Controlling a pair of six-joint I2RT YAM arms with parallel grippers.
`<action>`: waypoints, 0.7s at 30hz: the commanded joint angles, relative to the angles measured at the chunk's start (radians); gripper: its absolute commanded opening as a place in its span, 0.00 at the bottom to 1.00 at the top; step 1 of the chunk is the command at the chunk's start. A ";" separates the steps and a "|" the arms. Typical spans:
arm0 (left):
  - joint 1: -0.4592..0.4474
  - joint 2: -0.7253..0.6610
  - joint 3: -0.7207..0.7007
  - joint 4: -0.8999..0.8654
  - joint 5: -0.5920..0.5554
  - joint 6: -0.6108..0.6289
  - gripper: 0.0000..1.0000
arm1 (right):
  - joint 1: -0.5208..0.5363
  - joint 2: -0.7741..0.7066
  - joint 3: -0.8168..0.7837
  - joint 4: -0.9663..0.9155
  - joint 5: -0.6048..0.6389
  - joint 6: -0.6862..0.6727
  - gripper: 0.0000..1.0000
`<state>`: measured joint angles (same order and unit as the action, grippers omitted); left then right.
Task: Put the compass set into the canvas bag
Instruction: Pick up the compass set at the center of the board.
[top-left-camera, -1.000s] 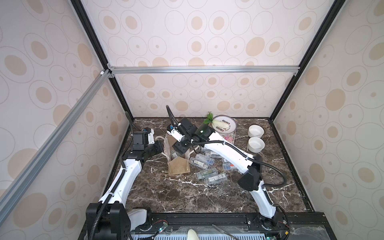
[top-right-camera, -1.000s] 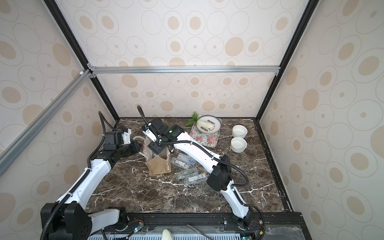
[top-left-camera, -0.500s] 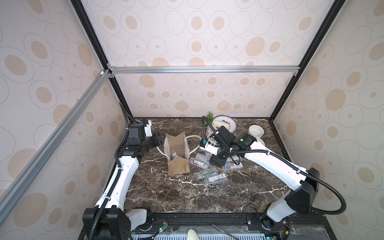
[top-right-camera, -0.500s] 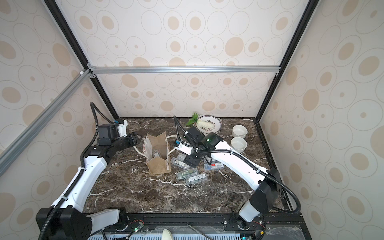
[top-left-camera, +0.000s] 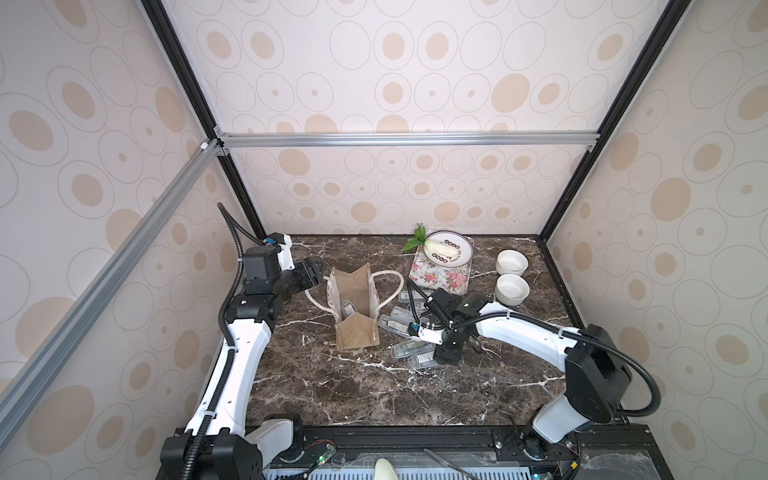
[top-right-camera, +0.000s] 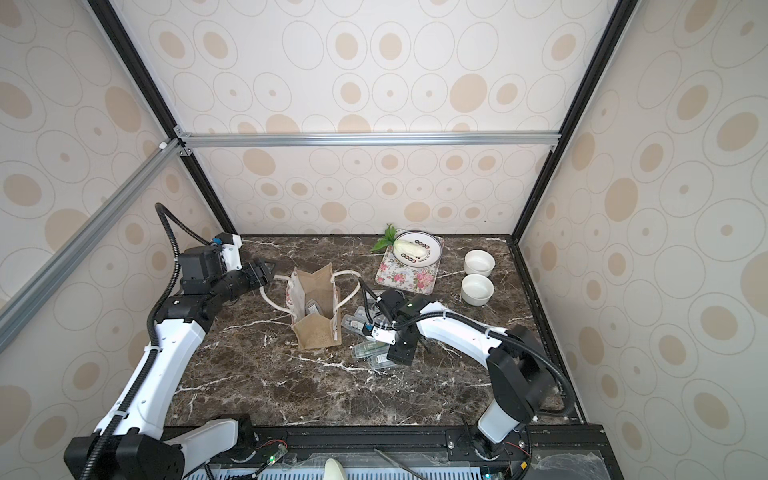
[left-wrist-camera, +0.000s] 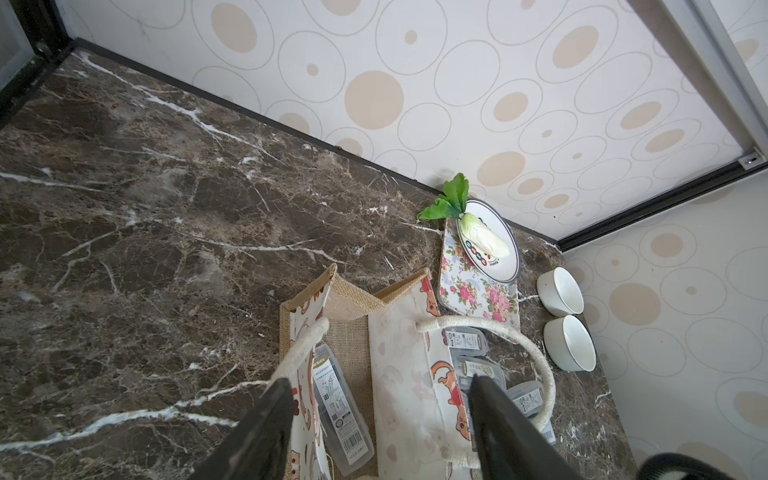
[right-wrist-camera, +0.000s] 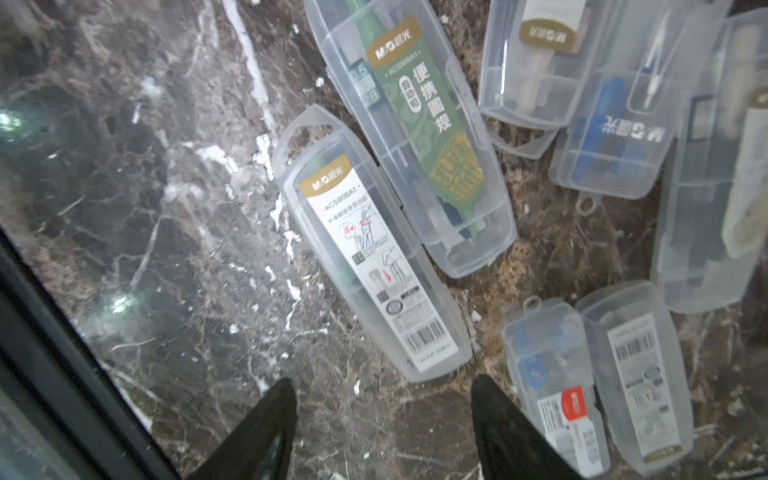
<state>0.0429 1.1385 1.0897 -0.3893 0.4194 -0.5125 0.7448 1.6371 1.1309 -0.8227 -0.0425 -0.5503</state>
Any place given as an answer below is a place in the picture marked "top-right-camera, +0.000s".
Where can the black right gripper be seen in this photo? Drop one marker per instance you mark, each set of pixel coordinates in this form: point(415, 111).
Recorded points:
point(389, 306)

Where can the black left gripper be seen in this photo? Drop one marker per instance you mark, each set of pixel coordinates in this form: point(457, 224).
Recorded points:
point(258, 277)

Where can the clear compass set case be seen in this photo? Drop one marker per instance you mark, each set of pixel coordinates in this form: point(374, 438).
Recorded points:
point(380, 362)
point(357, 326)
point(312, 307)
point(366, 314)
point(368, 349)

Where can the patterned canvas tote bag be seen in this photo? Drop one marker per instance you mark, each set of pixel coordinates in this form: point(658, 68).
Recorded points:
point(314, 332)

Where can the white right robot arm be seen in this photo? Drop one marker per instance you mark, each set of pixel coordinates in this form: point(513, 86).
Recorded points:
point(521, 377)

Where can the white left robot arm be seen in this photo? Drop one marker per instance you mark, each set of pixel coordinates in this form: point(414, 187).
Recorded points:
point(128, 442)

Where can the floral square plate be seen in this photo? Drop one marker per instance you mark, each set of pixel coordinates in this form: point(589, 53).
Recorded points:
point(396, 271)

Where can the white bowl front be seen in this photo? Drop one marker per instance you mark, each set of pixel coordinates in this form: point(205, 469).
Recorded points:
point(476, 289)

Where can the white bowl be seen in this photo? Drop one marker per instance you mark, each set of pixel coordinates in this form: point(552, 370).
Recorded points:
point(476, 289)
point(479, 262)

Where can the white radish with leaves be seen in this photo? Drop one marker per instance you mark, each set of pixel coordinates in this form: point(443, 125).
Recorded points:
point(389, 239)

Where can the round patterned plate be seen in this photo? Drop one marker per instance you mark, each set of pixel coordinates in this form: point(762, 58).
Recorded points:
point(433, 244)

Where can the white bowl rear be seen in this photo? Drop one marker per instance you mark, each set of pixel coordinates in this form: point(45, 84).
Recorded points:
point(479, 262)

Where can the silver aluminium crossbar rear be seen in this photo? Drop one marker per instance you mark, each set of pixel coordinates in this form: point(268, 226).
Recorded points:
point(379, 139)

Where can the silver aluminium crossbar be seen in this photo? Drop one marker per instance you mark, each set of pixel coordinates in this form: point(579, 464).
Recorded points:
point(379, 139)
point(36, 292)

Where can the silver aluminium crossbar left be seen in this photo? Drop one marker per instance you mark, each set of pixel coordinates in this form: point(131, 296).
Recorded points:
point(36, 292)

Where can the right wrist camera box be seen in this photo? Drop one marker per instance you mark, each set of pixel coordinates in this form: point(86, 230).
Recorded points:
point(379, 334)

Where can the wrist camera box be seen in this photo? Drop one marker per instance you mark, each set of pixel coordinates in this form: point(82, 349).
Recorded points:
point(230, 245)
point(379, 334)

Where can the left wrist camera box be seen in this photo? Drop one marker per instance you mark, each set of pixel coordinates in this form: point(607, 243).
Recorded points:
point(230, 245)

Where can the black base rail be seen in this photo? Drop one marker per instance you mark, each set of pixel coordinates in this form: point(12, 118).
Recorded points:
point(570, 451)

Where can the black corner frame post left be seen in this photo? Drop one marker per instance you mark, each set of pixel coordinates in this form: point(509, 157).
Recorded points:
point(107, 18)

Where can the black corner frame post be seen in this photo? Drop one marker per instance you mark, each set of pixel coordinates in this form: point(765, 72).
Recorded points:
point(615, 28)
point(107, 18)

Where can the black corner frame post right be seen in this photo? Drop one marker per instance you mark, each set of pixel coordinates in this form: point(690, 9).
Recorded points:
point(615, 28)

